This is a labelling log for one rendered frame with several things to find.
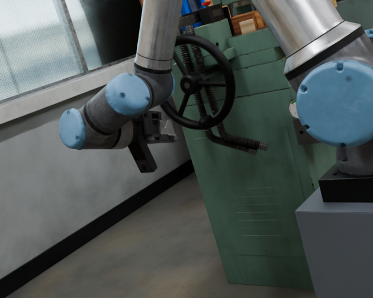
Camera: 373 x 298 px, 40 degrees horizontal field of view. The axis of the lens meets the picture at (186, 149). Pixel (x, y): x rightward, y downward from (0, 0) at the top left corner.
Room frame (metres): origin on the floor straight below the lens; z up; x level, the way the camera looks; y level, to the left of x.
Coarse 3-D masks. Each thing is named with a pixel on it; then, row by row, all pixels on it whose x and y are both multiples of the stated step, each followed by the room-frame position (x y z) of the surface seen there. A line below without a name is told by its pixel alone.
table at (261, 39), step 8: (256, 32) 1.56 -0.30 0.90; (264, 32) 1.55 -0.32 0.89; (232, 40) 1.62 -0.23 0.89; (240, 40) 1.60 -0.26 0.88; (248, 40) 1.58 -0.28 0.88; (256, 40) 1.57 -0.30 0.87; (264, 40) 1.55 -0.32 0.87; (272, 40) 1.54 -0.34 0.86; (232, 48) 1.60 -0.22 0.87; (240, 48) 1.60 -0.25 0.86; (248, 48) 1.59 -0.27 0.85; (256, 48) 1.57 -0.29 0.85; (264, 48) 1.56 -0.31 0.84; (208, 56) 1.57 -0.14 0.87; (232, 56) 1.59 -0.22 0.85; (176, 64) 1.64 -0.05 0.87; (184, 64) 1.62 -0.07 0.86; (192, 64) 1.61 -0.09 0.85; (208, 64) 1.57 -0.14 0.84; (176, 72) 1.65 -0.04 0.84
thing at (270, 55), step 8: (272, 48) 1.54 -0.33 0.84; (280, 48) 1.57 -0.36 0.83; (240, 56) 1.61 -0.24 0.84; (248, 56) 1.59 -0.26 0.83; (256, 56) 1.57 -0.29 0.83; (264, 56) 1.56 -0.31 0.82; (272, 56) 1.54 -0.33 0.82; (280, 56) 1.56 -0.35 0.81; (216, 64) 1.67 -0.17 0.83; (232, 64) 1.63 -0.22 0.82; (240, 64) 1.61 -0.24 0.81; (248, 64) 1.60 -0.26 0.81; (256, 64) 1.58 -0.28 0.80; (176, 80) 1.77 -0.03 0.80
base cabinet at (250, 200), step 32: (256, 96) 1.60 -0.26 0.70; (288, 96) 1.53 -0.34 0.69; (256, 128) 1.61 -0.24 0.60; (288, 128) 1.55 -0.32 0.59; (192, 160) 1.79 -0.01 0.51; (224, 160) 1.71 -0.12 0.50; (256, 160) 1.63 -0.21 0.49; (288, 160) 1.56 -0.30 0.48; (320, 160) 1.60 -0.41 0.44; (224, 192) 1.73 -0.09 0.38; (256, 192) 1.65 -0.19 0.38; (288, 192) 1.58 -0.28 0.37; (224, 224) 1.75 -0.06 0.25; (256, 224) 1.67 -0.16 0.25; (288, 224) 1.60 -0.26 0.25; (224, 256) 1.78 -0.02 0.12; (256, 256) 1.70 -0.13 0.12; (288, 256) 1.61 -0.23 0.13
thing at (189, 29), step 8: (192, 32) 1.58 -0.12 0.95; (184, 48) 1.60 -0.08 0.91; (192, 48) 1.58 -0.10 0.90; (184, 56) 1.60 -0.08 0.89; (200, 56) 1.57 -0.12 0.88; (200, 64) 1.57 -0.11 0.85; (200, 72) 1.57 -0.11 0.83; (208, 80) 1.56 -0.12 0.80; (208, 88) 1.56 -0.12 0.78; (200, 96) 1.59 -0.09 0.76; (208, 96) 1.56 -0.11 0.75; (200, 104) 1.58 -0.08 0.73; (216, 104) 1.56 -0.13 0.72; (200, 112) 1.58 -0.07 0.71; (216, 112) 1.55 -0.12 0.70; (224, 128) 1.55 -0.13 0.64; (208, 136) 1.57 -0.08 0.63; (216, 136) 1.57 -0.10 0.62; (224, 136) 1.54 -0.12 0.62; (232, 136) 1.53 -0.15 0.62; (224, 144) 1.56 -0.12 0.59; (232, 144) 1.55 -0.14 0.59; (240, 144) 1.54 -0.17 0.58; (248, 144) 1.51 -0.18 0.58; (256, 144) 1.51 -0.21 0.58; (264, 144) 1.50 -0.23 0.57; (248, 152) 1.53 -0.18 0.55; (256, 152) 1.53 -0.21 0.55
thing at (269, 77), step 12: (240, 72) 1.62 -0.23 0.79; (252, 72) 1.59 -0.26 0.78; (264, 72) 1.57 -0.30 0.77; (276, 72) 1.54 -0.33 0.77; (240, 84) 1.62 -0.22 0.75; (252, 84) 1.60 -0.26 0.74; (264, 84) 1.57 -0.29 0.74; (276, 84) 1.55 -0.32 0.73; (288, 84) 1.53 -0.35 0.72; (180, 96) 1.77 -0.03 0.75; (192, 96) 1.74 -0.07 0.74; (204, 96) 1.71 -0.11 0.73; (216, 96) 1.69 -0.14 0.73; (240, 96) 1.63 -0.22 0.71
